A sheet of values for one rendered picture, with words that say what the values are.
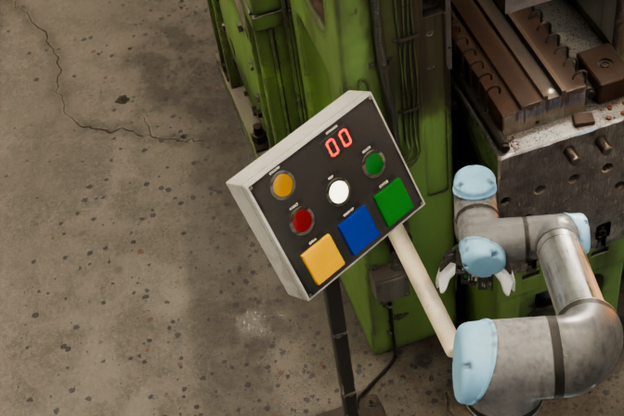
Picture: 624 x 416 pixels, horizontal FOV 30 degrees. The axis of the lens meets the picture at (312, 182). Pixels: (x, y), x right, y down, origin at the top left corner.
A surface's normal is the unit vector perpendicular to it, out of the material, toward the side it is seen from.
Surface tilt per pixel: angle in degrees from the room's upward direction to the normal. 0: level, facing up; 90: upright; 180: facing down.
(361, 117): 60
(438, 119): 90
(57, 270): 0
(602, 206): 90
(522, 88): 0
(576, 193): 90
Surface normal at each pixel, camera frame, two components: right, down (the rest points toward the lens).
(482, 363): -0.13, -0.15
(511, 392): -0.01, 0.59
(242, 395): -0.11, -0.66
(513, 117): 0.31, 0.69
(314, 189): 0.54, 0.10
